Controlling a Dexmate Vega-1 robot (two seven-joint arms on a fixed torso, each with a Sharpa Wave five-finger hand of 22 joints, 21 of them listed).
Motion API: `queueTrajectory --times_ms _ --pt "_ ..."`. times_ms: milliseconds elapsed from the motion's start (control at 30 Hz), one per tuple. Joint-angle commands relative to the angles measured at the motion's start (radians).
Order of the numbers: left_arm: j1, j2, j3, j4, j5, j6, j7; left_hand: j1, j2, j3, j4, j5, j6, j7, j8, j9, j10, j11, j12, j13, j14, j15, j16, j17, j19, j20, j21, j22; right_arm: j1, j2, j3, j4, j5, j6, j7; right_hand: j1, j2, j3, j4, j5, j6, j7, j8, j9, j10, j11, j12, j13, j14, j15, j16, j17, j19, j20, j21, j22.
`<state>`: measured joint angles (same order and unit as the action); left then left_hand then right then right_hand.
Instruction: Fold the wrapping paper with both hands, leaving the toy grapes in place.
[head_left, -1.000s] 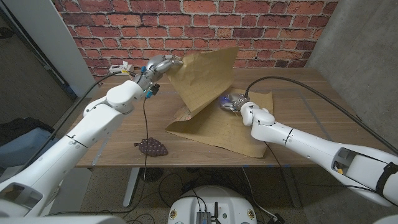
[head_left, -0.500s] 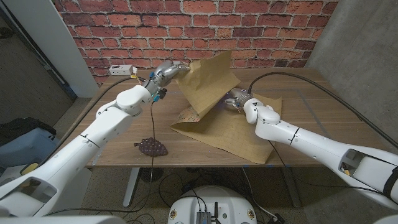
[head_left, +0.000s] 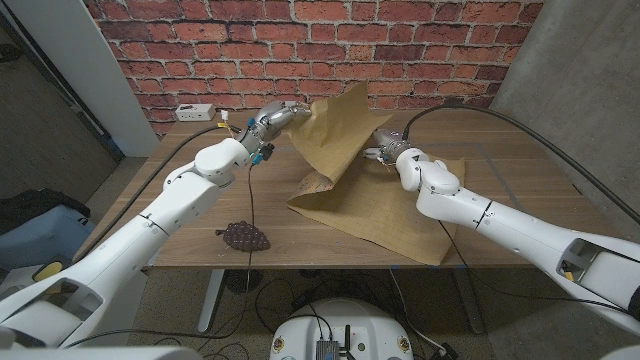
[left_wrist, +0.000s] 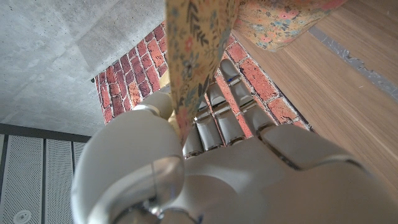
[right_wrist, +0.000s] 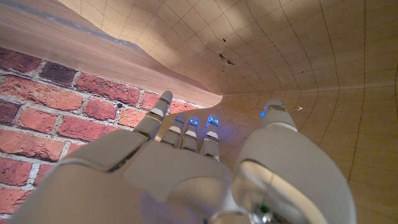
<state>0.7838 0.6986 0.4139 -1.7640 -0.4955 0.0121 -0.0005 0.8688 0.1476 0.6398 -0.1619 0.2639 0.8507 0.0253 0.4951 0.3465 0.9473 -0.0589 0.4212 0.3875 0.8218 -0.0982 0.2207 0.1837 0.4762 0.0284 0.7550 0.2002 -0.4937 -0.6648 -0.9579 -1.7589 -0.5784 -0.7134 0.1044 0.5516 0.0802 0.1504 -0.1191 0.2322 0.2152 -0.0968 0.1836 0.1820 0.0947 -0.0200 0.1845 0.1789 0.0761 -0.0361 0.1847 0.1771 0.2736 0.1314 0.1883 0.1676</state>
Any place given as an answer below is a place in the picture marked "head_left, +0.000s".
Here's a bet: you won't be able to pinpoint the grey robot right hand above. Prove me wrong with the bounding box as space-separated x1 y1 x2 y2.
362 128 414 166

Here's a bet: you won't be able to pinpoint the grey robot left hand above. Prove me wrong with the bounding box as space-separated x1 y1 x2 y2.
238 99 314 156

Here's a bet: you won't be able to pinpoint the brown floral wrapping paper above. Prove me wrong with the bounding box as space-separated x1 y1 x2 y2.
282 79 466 266

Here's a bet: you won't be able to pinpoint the purple toy grapes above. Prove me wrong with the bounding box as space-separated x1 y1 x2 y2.
214 220 272 253

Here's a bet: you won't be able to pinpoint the white power strip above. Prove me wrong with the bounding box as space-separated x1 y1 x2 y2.
174 103 217 123

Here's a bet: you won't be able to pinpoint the red brick printed backdrop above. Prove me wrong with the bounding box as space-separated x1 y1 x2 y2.
84 0 546 139

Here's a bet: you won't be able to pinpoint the dark round floor fan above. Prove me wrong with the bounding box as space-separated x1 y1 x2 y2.
223 269 264 295

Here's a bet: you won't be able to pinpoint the grey table leg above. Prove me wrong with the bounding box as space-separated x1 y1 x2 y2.
452 268 485 335

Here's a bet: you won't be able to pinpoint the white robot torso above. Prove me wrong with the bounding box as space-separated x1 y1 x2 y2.
268 298 415 360

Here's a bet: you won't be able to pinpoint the white table leg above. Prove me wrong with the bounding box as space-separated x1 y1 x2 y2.
197 268 226 334

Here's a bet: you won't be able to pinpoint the small grey electronics box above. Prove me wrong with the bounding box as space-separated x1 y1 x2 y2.
314 339 341 360

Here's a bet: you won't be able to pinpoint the black cloth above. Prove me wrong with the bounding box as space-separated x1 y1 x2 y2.
0 188 92 236

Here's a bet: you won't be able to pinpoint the blue plastic bin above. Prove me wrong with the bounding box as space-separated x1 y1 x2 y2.
0 204 96 271

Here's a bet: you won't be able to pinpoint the black yellow foot pedal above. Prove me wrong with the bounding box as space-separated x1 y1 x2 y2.
30 257 66 284

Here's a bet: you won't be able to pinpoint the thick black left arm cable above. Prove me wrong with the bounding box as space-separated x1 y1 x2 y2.
73 123 242 264

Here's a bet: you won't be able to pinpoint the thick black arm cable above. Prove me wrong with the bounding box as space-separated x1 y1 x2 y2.
401 103 640 226
73 123 242 264

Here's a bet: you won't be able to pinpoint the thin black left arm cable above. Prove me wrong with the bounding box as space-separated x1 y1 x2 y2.
62 164 256 349

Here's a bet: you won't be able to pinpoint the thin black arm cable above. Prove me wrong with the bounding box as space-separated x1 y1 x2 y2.
437 219 631 316
62 164 256 349

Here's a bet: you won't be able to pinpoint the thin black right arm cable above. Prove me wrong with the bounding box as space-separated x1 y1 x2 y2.
437 219 631 316

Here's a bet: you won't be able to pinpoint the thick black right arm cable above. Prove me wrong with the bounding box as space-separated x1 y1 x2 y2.
401 103 640 226

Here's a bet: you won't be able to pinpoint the white floor cable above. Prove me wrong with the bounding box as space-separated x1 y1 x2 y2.
388 268 446 352

